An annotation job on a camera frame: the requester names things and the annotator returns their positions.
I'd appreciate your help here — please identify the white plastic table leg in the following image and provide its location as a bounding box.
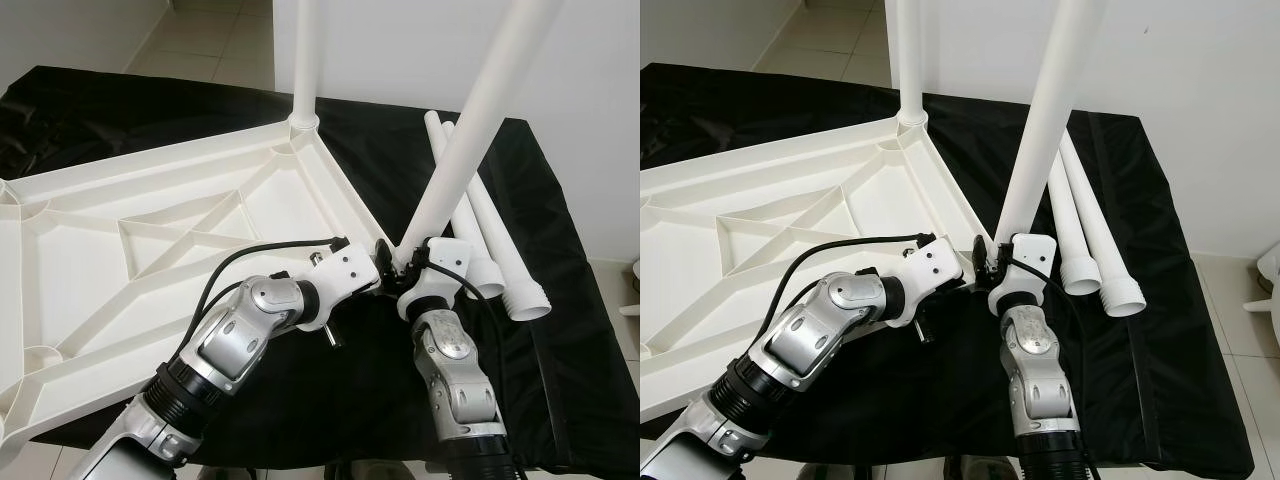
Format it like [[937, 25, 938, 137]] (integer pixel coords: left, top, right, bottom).
[[292, 0, 323, 132], [895, 0, 932, 129], [1045, 150, 1102, 297], [440, 120, 554, 322], [424, 110, 507, 300], [992, 0, 1107, 253], [392, 0, 562, 273], [1058, 130, 1147, 320]]

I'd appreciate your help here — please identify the white plastic table top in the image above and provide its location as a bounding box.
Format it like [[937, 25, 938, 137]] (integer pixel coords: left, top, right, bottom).
[[0, 113, 403, 447], [640, 110, 993, 427]]

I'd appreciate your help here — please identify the black table cloth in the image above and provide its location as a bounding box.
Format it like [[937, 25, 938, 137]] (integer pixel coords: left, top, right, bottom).
[[640, 62, 1256, 479], [0, 65, 641, 473]]

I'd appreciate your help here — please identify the white plastic chair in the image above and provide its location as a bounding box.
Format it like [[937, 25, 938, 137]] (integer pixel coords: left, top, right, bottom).
[[1245, 250, 1280, 353], [620, 260, 641, 323]]

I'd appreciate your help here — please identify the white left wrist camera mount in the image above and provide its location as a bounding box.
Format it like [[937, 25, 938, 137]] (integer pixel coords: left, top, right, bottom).
[[898, 235, 967, 327], [308, 240, 384, 327]]

